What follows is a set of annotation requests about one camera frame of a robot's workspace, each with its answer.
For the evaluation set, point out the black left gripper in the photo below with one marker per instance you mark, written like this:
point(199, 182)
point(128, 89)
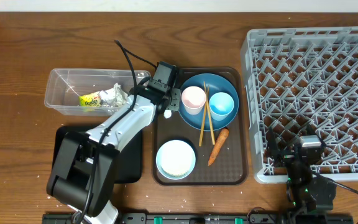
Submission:
point(176, 106)

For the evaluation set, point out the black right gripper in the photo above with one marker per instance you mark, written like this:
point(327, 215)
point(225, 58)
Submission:
point(285, 157)

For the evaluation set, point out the white tissue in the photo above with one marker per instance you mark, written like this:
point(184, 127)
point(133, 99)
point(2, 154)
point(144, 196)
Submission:
point(113, 97)
point(167, 114)

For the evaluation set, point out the yellow snack wrapper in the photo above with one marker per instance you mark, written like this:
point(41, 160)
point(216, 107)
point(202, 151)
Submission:
point(90, 100)

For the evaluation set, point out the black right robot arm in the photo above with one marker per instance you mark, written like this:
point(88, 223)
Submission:
point(310, 195)

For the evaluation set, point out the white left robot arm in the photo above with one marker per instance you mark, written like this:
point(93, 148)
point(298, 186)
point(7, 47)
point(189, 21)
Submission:
point(108, 139)

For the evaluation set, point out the grey dishwasher rack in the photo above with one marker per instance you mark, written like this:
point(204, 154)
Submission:
point(299, 77)

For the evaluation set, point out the pink cup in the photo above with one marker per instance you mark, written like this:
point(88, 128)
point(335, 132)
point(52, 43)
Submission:
point(193, 99)

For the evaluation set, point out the wooden chopstick left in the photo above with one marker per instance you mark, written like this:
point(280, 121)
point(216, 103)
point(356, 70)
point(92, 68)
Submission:
point(203, 118)

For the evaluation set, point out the dark blue plate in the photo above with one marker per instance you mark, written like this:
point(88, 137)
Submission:
point(216, 84)

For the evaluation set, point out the light blue cup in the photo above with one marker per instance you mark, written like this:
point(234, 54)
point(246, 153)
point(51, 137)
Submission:
point(221, 104)

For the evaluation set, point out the orange carrot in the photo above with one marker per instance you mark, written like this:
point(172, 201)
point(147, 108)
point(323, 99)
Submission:
point(223, 135)

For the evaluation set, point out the light blue rice bowl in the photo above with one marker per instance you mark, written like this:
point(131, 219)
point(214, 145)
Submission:
point(175, 159)

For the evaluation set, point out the black tray bin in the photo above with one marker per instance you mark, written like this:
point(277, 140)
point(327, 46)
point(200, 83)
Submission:
point(129, 161)

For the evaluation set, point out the clear plastic bin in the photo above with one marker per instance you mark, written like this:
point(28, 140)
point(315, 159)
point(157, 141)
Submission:
point(66, 85)

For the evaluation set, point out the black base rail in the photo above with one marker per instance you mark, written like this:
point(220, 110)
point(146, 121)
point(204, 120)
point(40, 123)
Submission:
point(254, 218)

